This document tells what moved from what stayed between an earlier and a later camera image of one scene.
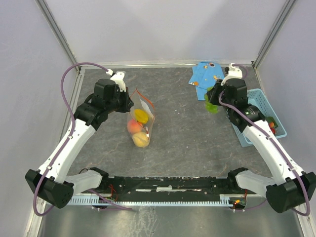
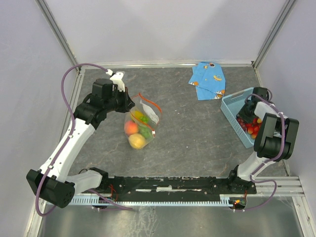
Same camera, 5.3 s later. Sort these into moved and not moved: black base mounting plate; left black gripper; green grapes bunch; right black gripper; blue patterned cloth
Moved: right black gripper; green grapes bunch
Not moved: blue patterned cloth; left black gripper; black base mounting plate
